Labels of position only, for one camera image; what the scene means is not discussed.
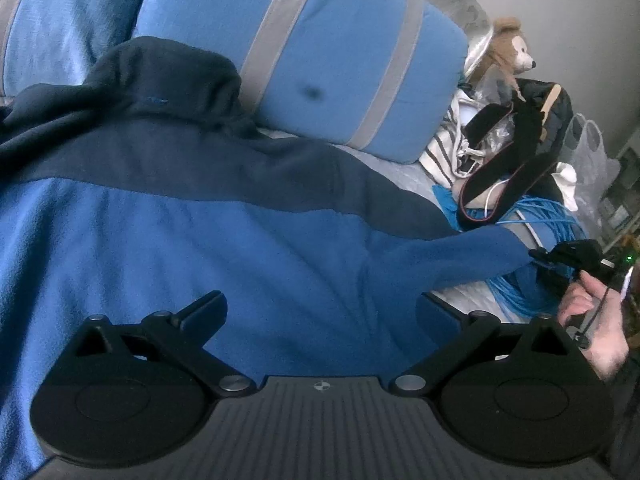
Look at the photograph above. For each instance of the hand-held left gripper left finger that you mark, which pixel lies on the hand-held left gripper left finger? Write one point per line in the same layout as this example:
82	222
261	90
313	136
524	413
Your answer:
207	310

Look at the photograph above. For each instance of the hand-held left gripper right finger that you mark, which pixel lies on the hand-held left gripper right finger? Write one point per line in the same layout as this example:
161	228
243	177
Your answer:
435	315

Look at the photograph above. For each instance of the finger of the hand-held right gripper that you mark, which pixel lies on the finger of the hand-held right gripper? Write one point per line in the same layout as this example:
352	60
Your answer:
575	255

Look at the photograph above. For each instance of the blue and navy fleece jacket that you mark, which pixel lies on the blue and navy fleece jacket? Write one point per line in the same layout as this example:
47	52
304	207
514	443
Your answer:
175	220

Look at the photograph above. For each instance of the person's right forearm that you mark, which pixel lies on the person's right forearm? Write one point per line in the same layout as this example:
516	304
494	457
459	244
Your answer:
625	410

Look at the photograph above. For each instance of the person's right hand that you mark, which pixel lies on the person's right hand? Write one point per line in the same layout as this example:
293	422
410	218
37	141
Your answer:
602	330

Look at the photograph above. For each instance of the clear plastic bag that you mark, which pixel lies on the clear plastic bag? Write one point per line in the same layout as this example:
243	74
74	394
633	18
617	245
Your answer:
592	155

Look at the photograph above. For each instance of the teal cloth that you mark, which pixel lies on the teal cloth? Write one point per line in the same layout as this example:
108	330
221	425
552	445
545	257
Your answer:
447	205

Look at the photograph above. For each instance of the black bag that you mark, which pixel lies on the black bag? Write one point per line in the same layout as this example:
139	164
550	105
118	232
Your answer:
560	110

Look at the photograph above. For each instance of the white striped cloth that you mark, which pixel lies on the white striped cloth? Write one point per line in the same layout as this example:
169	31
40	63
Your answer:
445	145

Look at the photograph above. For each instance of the brown teddy bear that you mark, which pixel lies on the brown teddy bear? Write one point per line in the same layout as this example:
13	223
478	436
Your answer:
510	52

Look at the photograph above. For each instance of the grey velvet headboard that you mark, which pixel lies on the grey velvet headboard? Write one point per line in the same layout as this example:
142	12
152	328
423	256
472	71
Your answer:
450	5

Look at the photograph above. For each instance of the blue pillow with grey stripes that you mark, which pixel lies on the blue pillow with grey stripes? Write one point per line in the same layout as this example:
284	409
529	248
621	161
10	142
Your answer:
325	45
65	15

